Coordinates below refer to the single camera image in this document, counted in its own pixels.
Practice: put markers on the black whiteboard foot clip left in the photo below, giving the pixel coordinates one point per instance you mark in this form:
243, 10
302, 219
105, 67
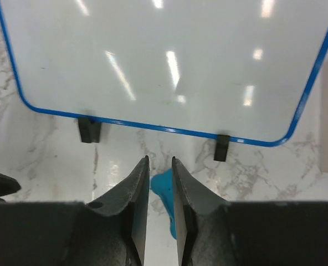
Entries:
89, 130

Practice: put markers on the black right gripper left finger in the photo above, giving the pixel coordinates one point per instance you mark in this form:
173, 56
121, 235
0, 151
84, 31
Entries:
111, 230

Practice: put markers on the black whiteboard foot clip right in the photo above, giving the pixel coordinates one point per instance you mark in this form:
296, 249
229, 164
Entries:
221, 148

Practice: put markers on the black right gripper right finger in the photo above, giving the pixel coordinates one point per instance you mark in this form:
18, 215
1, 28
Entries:
203, 237

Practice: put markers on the black whiteboard foot clip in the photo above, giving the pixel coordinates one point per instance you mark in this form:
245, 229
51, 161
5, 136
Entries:
89, 130
221, 148

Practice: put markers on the blue-framed small whiteboard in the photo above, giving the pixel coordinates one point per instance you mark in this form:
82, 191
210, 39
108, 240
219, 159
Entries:
201, 68

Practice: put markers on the blue eraser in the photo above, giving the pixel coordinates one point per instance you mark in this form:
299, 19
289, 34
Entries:
161, 185

